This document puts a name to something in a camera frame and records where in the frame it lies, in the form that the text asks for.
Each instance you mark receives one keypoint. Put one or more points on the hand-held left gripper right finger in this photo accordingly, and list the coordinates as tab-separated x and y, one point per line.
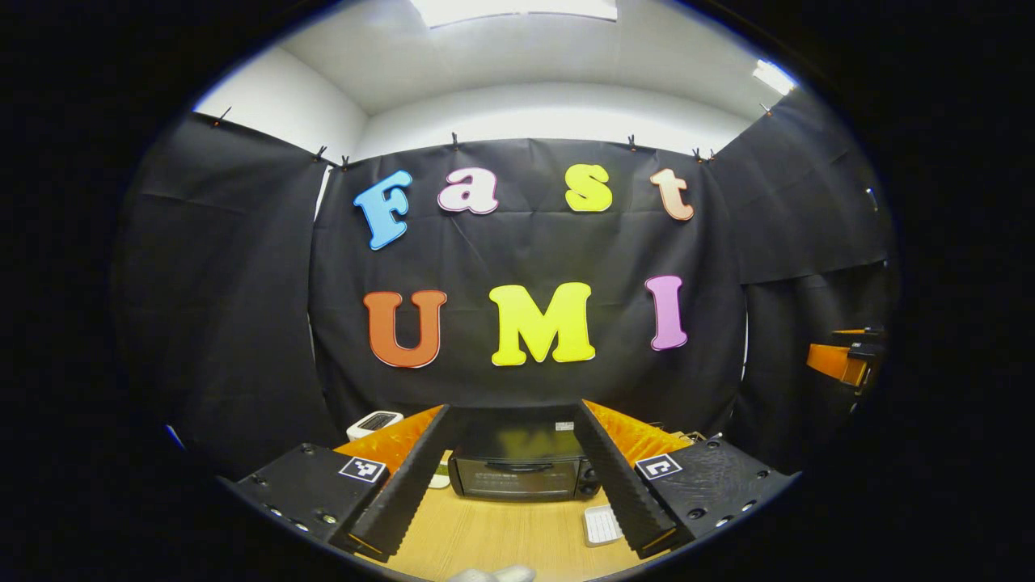
614	485

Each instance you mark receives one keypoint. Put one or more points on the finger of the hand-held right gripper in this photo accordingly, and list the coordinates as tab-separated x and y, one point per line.
861	332
833	362

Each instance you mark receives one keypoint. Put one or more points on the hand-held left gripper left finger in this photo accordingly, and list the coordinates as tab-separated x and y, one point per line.
404	485

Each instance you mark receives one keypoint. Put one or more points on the black electric oven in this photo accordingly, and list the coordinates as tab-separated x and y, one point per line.
517	465

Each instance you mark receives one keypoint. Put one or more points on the white divided snack dish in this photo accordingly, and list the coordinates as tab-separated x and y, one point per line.
439	480

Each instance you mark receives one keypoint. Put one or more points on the white plastic tray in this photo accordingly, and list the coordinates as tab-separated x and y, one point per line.
601	525

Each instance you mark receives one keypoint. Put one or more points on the white toaster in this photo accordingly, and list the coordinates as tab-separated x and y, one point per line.
373	422

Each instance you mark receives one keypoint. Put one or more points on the small ceiling light panel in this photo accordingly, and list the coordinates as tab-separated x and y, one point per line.
774	77

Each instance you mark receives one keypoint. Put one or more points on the large ceiling light panel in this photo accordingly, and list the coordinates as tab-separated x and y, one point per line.
517	10

